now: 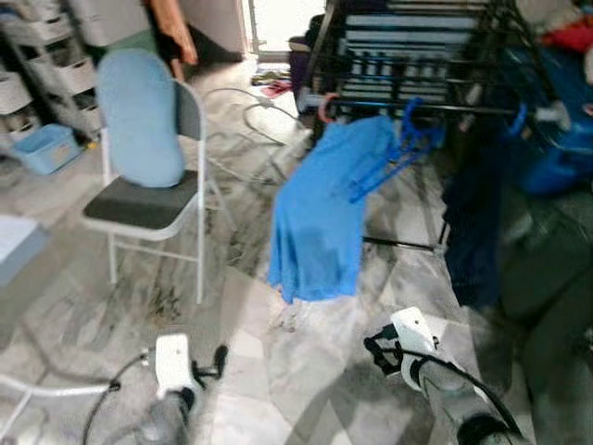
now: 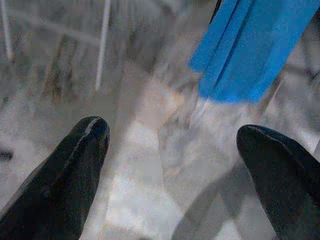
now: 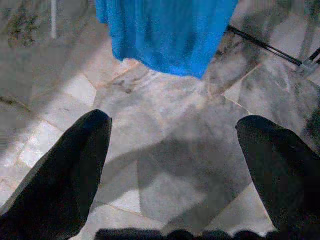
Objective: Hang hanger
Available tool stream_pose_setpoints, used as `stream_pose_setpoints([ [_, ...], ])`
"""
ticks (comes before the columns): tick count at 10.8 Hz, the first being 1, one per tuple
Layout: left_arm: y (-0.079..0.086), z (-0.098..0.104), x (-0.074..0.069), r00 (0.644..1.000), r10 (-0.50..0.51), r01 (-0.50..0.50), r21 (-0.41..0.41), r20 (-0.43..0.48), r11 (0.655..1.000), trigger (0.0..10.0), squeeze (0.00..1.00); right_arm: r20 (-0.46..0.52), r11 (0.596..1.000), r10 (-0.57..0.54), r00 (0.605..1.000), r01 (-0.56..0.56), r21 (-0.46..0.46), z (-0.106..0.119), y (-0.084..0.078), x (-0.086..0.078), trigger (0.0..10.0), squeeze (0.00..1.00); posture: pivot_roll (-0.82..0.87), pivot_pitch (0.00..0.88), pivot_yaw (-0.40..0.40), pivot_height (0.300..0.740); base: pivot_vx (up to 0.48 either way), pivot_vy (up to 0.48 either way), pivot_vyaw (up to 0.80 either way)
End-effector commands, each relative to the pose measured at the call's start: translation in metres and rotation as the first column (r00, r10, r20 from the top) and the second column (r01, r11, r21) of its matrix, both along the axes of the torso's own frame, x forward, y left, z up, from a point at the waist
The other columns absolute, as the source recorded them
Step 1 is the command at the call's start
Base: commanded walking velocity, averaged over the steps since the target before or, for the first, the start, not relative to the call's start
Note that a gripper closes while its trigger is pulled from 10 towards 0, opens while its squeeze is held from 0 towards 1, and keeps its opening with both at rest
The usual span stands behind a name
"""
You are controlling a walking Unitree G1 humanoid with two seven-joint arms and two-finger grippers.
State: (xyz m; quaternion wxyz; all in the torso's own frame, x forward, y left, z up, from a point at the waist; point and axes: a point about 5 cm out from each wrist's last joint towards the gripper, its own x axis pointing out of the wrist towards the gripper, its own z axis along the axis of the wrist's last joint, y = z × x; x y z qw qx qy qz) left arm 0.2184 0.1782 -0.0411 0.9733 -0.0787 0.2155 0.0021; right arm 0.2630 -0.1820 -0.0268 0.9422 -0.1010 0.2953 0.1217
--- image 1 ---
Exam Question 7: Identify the salmon pink plastic hanger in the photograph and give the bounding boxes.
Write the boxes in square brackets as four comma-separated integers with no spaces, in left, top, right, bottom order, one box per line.
[318,91,336,123]

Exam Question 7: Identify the bright blue garment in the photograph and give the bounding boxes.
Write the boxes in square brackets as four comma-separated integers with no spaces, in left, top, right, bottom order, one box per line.
[267,116,409,305]

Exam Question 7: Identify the dark navy garment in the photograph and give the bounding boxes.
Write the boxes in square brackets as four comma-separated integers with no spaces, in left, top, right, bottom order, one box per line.
[440,130,520,309]

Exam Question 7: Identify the grey white folding chair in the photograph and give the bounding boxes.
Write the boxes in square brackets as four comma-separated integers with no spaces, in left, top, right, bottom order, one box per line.
[82,79,214,305]

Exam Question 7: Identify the light blue pillow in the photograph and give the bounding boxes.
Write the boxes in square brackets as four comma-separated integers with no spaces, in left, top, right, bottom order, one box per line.
[95,48,186,189]

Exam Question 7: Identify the black metal drying rack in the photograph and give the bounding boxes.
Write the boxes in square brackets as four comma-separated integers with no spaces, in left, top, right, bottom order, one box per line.
[301,0,593,253]

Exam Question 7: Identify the dark blue storage box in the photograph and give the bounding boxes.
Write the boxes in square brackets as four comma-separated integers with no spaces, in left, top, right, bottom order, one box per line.
[505,46,593,197]

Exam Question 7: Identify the light blue plastic basket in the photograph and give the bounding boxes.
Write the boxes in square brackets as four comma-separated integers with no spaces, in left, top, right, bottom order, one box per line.
[9,123,82,175]

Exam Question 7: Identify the colourful floor cloth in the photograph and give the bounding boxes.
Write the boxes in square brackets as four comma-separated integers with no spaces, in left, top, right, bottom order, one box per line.
[250,70,293,98]

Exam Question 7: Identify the dark purple armchair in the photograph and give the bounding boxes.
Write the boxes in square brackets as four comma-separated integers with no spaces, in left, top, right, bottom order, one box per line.
[287,14,325,94]

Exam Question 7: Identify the brown wooden stair handrail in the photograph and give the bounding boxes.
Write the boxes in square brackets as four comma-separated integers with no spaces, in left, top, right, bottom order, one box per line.
[148,0,200,66]

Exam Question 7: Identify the bright glass door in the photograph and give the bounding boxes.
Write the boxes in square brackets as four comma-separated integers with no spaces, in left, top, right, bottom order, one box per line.
[243,0,325,55]

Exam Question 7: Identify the white drawer shelf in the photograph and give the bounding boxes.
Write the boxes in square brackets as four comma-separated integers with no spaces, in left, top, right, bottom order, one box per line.
[0,0,103,140]

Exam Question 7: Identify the red orange clothes pile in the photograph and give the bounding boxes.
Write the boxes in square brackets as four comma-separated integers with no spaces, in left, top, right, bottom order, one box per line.
[537,17,593,55]

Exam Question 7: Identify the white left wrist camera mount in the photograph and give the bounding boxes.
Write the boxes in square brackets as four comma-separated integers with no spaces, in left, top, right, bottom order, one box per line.
[155,334,196,390]

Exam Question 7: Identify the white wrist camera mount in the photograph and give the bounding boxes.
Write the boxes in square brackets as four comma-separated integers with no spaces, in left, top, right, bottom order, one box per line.
[155,334,196,390]
[389,308,436,390]

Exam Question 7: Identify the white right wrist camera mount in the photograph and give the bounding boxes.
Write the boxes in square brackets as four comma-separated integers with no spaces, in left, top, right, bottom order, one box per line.
[389,308,436,390]

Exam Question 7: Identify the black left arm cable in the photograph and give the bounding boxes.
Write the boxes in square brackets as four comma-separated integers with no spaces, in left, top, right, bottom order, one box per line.
[82,350,158,445]

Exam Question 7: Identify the white wire bouncer frame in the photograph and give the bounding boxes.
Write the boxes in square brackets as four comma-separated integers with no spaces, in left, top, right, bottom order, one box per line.
[199,83,311,186]

